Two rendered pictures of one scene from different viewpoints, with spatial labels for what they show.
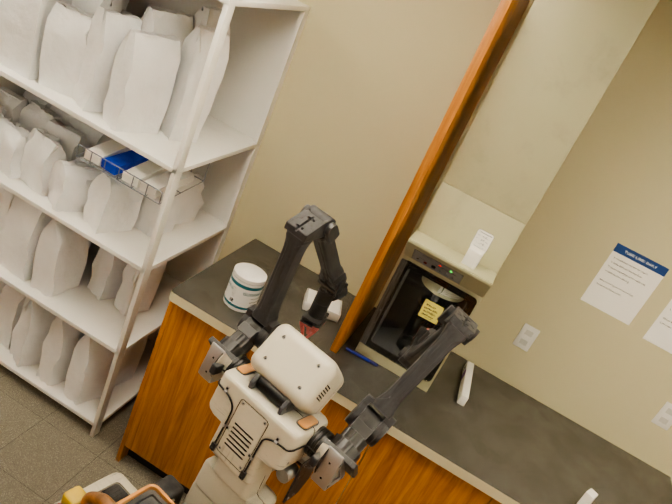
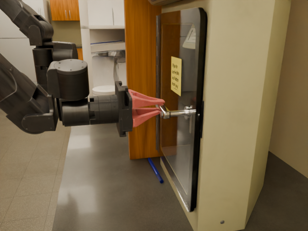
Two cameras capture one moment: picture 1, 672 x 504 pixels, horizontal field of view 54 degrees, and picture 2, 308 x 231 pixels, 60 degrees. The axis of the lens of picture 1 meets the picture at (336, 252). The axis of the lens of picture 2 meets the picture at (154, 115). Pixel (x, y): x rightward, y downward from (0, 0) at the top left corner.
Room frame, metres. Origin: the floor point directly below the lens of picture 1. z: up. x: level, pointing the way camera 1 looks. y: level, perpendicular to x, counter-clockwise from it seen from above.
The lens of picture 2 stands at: (1.90, -0.92, 1.36)
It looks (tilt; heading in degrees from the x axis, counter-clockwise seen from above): 19 degrees down; 66
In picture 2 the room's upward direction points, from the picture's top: straight up
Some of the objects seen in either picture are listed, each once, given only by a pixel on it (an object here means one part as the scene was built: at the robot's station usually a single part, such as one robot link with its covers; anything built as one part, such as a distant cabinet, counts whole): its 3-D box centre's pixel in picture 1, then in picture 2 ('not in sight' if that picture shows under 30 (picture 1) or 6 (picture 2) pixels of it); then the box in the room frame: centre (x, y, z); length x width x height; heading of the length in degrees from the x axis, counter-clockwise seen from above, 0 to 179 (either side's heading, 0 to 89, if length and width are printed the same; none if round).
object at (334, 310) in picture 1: (322, 304); not in sight; (2.41, -0.04, 0.96); 0.16 x 0.12 x 0.04; 97
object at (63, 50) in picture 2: (334, 285); (55, 45); (1.97, -0.04, 1.30); 0.11 x 0.09 x 0.12; 155
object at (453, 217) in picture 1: (440, 281); (231, 42); (2.32, -0.41, 1.33); 0.32 x 0.25 x 0.77; 79
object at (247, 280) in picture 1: (244, 287); (107, 103); (2.19, 0.26, 1.02); 0.13 x 0.13 x 0.15
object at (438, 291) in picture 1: (417, 322); (173, 102); (2.19, -0.39, 1.19); 0.30 x 0.01 x 0.40; 78
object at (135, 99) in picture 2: not in sight; (142, 108); (2.10, -0.42, 1.20); 0.09 x 0.07 x 0.07; 170
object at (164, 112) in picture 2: not in sight; (169, 108); (2.14, -0.45, 1.20); 0.10 x 0.05 x 0.03; 78
